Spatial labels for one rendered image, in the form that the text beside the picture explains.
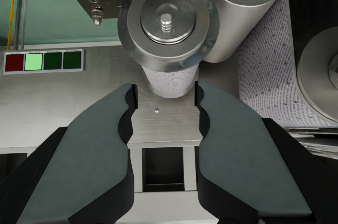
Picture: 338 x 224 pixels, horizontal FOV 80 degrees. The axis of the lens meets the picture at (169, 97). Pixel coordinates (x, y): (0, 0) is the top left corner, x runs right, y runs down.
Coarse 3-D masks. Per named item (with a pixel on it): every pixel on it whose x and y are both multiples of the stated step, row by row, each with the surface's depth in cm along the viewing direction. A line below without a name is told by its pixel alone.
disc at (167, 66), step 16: (128, 0) 30; (208, 0) 30; (128, 32) 29; (208, 32) 29; (128, 48) 29; (208, 48) 28; (144, 64) 28; (160, 64) 28; (176, 64) 28; (192, 64) 28
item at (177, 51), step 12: (144, 0) 29; (192, 0) 29; (132, 12) 28; (204, 12) 28; (132, 24) 28; (204, 24) 28; (132, 36) 28; (144, 36) 28; (192, 36) 28; (204, 36) 28; (144, 48) 28; (156, 48) 28; (168, 48) 28; (180, 48) 28; (192, 48) 28
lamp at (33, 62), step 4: (28, 56) 63; (32, 56) 63; (36, 56) 63; (40, 56) 63; (28, 60) 62; (32, 60) 62; (36, 60) 62; (40, 60) 62; (28, 64) 62; (32, 64) 62; (36, 64) 62; (40, 64) 62; (28, 68) 62; (32, 68) 62; (36, 68) 62; (40, 68) 62
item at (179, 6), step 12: (156, 0) 28; (168, 0) 28; (180, 0) 28; (144, 12) 27; (156, 12) 28; (168, 12) 27; (180, 12) 27; (192, 12) 27; (144, 24) 27; (156, 24) 27; (180, 24) 27; (192, 24) 27; (156, 36) 27; (168, 36) 27; (180, 36) 27
